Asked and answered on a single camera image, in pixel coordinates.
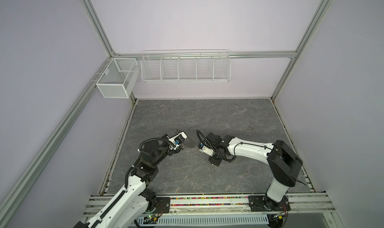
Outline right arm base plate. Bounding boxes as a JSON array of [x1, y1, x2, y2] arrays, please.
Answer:
[[248, 195, 291, 212]]

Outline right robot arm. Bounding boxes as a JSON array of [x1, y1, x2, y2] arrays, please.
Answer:
[[196, 130, 303, 213]]

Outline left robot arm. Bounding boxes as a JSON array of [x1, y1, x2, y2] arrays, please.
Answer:
[[75, 132, 188, 228]]

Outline small circuit board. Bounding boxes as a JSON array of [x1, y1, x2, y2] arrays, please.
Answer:
[[143, 216, 158, 225]]

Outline white wire shelf basket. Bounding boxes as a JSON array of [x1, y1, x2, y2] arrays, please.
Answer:
[[141, 49, 232, 82]]

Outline aluminium rail with coloured beads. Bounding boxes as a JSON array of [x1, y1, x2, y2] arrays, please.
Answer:
[[83, 193, 336, 217]]

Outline white slotted cable duct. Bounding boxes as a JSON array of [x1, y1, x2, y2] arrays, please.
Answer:
[[137, 215, 270, 228]]

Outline aluminium frame profiles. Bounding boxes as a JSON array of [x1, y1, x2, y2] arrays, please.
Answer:
[[0, 0, 342, 220]]

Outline white mesh box basket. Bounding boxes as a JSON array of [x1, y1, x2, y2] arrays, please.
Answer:
[[96, 58, 140, 98]]

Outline large toothed metal keyring disc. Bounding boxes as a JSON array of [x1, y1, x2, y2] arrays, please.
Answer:
[[182, 132, 196, 149]]

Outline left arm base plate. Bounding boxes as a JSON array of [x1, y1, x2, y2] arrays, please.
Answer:
[[146, 197, 171, 214]]

